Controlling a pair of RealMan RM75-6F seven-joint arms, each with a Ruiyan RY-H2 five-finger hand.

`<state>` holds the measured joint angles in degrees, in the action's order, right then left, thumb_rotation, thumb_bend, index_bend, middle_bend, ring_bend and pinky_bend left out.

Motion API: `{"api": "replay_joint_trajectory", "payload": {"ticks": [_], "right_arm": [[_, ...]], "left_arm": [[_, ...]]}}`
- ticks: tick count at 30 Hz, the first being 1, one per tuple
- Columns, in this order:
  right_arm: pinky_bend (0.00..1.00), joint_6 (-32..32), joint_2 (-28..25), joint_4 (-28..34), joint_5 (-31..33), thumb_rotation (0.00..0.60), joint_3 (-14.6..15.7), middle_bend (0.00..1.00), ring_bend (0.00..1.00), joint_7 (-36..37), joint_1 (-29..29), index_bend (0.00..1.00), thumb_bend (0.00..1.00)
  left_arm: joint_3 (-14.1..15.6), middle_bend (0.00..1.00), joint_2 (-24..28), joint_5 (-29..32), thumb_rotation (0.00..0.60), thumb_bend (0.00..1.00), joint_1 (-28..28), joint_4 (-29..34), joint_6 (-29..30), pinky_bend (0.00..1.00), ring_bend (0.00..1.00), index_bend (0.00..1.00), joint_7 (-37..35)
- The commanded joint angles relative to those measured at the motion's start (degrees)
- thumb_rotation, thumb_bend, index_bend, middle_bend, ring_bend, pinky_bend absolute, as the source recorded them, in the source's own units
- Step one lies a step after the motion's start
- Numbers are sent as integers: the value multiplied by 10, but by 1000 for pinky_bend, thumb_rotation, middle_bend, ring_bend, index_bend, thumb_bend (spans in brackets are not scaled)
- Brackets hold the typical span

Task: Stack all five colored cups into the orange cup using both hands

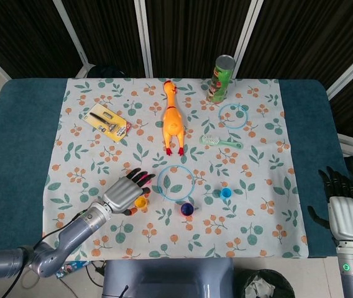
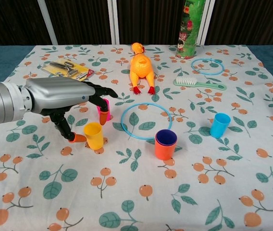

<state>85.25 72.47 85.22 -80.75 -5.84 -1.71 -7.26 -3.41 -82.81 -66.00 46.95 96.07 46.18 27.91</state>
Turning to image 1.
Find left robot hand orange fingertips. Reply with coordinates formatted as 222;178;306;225
101;167;152;218

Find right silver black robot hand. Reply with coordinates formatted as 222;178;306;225
306;166;353;246

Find yellow plastic cup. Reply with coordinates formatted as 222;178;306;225
134;196;150;214

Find dark blue plastic cup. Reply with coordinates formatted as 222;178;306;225
180;201;195;217

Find orange plastic cup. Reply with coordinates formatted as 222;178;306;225
180;201;195;218

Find yellow razor blister pack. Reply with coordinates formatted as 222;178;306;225
82;102;133;143

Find colourful printed wrapper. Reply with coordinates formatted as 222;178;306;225
55;260;91;279

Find orange rubber chicken toy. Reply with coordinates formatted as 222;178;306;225
162;79;186;156

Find grey-blue robot torso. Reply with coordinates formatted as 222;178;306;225
101;259;235;298

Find black trash bin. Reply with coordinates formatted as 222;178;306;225
237;268;296;298

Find mint green hairbrush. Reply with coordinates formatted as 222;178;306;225
199;134;244;150

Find teal table cover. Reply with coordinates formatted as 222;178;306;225
0;78;353;259

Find floral printed tablecloth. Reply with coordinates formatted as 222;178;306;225
32;77;308;261

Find black bag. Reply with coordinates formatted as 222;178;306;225
86;63;127;79

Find green chips can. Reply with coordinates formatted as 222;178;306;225
206;55;236;104

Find dark white-framed partition screen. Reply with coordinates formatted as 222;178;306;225
0;0;353;156

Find large light blue ring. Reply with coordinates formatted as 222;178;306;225
157;164;195;201

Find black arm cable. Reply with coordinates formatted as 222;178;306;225
41;210;87;245

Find small light blue ring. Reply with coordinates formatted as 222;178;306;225
218;102;249;130

